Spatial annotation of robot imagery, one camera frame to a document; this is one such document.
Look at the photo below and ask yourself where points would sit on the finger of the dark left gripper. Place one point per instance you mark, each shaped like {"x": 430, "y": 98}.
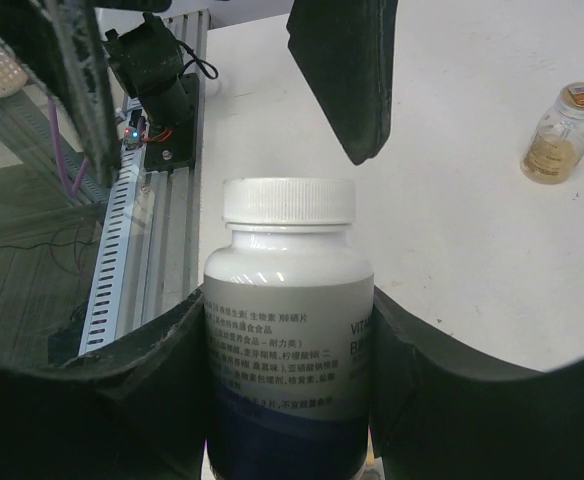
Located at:
{"x": 59, "y": 46}
{"x": 345, "y": 52}

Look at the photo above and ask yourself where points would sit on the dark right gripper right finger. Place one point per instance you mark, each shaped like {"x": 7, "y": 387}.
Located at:
{"x": 443, "y": 410}

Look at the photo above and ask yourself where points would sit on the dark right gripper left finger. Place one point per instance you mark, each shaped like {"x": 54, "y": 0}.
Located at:
{"x": 136, "y": 408}

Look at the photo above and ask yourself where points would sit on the white pill bottle blue label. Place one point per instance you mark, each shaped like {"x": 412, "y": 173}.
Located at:
{"x": 288, "y": 313}

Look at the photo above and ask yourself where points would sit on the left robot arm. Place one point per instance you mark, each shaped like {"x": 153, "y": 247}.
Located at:
{"x": 344, "y": 50}

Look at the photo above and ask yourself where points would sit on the clear glass jar gold lid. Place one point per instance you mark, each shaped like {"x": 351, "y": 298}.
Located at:
{"x": 557, "y": 145}

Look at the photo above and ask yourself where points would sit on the white slotted cable duct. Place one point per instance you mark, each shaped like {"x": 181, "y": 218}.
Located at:
{"x": 107, "y": 285}

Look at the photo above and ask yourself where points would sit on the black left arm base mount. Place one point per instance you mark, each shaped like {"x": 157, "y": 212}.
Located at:
{"x": 172, "y": 130}

